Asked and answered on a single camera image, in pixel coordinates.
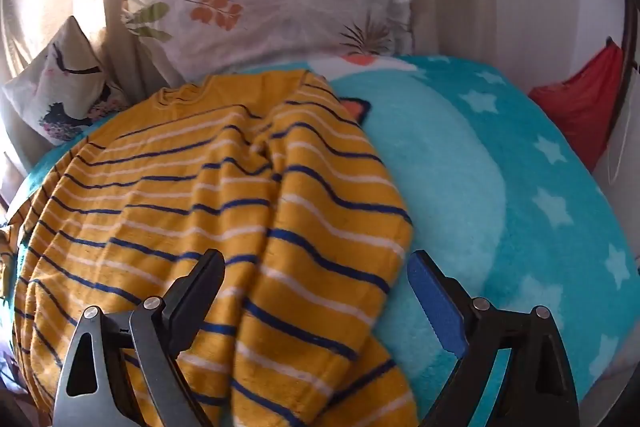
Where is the teal star fleece blanket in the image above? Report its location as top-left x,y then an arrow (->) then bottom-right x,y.
1,56 -> 639,426

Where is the leaf print ruffled pillow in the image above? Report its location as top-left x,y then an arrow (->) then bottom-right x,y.
122,0 -> 413,86

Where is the red plastic bag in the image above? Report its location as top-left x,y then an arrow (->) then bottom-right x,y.
528,38 -> 624,172

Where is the woman silhouette print cushion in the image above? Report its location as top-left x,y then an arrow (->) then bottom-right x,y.
2,16 -> 129,145

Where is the yellow striped knit sweater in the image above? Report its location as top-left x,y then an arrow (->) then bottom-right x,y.
1,69 -> 418,426

